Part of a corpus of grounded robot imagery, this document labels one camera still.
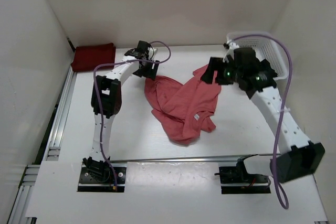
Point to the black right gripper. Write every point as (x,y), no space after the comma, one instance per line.
(216,64)

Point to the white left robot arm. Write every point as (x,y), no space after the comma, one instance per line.
(106,102)

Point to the pink t-shirt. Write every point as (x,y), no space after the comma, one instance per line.
(184,110)

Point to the dark red t-shirt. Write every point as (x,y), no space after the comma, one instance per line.
(88,57)

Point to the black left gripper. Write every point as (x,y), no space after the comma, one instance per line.
(150,73)

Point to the aluminium side frame rail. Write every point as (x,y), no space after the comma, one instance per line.
(51,153)

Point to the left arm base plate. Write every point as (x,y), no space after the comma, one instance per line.
(98,177)

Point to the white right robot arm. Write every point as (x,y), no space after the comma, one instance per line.
(296,155)

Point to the aluminium table edge rail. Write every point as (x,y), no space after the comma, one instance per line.
(183,159)

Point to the white plastic basket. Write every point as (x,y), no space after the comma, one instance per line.
(265,48)

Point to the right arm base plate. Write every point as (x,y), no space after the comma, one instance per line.
(232,183)

